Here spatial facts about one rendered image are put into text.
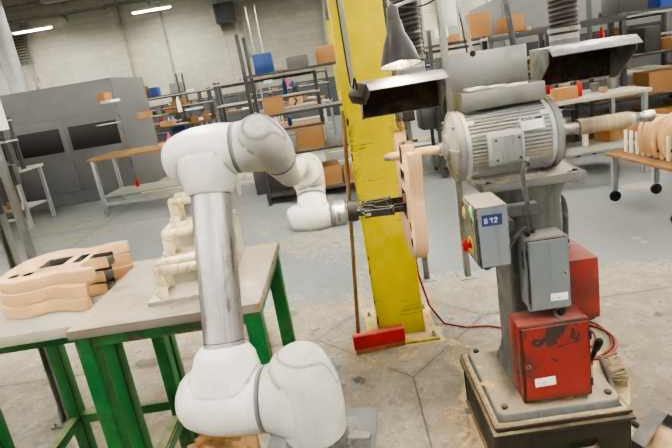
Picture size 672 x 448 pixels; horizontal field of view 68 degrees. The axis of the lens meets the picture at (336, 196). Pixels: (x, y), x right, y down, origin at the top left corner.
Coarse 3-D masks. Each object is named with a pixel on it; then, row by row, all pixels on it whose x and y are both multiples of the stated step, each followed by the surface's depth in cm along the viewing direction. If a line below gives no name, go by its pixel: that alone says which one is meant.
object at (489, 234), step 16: (464, 208) 162; (480, 208) 150; (496, 208) 150; (464, 224) 167; (480, 224) 152; (496, 224) 151; (480, 240) 153; (496, 240) 153; (512, 240) 169; (480, 256) 154; (496, 256) 154
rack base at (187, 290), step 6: (180, 282) 180; (186, 282) 179; (192, 282) 178; (174, 288) 175; (180, 288) 174; (186, 288) 174; (192, 288) 173; (174, 294) 170; (180, 294) 169; (186, 294) 168; (192, 294) 167; (198, 294) 167; (150, 300) 168; (156, 300) 167; (162, 300) 167; (168, 300) 166; (174, 300) 166; (180, 300) 166
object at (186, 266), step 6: (174, 264) 166; (180, 264) 166; (186, 264) 165; (192, 264) 165; (156, 270) 165; (162, 270) 165; (168, 270) 165; (174, 270) 165; (180, 270) 165; (186, 270) 165; (192, 270) 166
